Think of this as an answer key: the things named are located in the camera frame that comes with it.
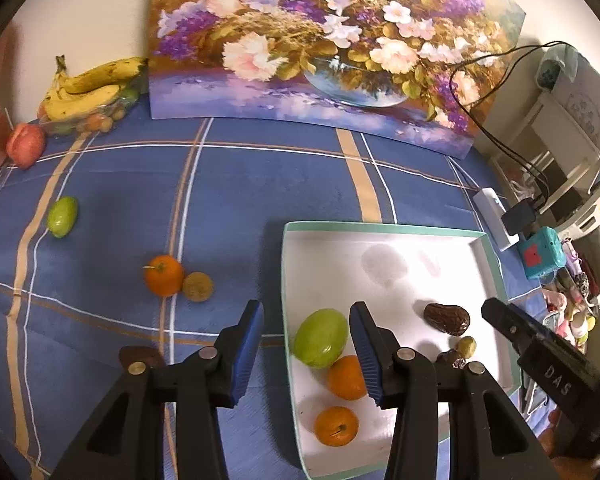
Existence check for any black power adapter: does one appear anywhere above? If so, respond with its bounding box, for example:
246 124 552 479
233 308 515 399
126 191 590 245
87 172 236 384
501 199 540 236

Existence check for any person's right hand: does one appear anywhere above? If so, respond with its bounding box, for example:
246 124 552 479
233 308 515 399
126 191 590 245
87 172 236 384
537 406 600 480

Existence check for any green apple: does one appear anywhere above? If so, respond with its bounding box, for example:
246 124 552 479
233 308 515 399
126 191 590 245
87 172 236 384
293 308 349 368

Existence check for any red apple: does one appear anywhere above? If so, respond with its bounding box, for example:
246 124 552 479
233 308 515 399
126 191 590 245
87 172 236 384
6 123 47 170

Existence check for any white power strip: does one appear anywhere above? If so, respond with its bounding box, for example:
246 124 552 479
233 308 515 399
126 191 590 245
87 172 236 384
472 187 520 252

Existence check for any flower painting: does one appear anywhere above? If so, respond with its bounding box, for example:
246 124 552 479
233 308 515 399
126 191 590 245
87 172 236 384
146 0 526 161

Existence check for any dark brown avocado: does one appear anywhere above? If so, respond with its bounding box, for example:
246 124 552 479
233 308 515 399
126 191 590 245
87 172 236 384
118 345 167 372
436 349 467 370
423 303 471 337

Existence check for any teal device with red patch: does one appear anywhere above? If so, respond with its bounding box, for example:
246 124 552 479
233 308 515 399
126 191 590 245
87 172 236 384
519 226 567 279

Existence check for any long yellow banana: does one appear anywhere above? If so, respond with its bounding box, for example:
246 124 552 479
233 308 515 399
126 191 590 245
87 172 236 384
62 56 149 95

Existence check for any pile of small toys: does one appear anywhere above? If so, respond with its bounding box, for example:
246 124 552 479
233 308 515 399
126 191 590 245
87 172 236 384
542 240 600 353

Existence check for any blue plaid tablecloth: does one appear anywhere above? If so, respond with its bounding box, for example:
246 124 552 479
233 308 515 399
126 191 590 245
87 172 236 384
0 115 551 480

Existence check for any black cable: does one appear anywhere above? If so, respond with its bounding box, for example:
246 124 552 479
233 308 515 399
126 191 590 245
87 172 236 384
449 40 573 211

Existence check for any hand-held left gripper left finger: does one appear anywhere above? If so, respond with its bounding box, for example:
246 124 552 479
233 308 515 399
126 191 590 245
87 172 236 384
52 300 266 480

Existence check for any clear plastic fruit container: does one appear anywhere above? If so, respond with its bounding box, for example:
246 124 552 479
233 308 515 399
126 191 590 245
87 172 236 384
37 82 142 136

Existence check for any white tray with teal rim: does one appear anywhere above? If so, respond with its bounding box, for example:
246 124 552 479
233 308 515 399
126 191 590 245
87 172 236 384
280 220 523 479

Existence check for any small green guava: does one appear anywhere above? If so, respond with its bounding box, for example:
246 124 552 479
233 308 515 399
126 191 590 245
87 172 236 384
47 196 79 238

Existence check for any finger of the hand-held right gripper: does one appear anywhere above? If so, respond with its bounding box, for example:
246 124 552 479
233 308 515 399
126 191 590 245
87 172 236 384
481 297 551 356

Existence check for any banana bunch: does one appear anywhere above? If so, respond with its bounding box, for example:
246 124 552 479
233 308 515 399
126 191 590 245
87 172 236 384
39 55 123 122

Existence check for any orange with green stem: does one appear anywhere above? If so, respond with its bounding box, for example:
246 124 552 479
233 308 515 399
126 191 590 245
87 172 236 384
144 255 185 297

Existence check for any small orange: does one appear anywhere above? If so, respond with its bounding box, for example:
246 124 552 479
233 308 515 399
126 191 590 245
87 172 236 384
314 406 359 446

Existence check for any white rack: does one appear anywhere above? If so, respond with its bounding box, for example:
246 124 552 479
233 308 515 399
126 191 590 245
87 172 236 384
490 42 600 231

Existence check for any large orange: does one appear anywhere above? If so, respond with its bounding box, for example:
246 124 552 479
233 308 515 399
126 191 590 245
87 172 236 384
327 355 370 401

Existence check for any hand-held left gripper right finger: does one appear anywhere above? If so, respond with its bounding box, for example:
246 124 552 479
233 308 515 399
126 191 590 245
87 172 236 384
348 301 556 480

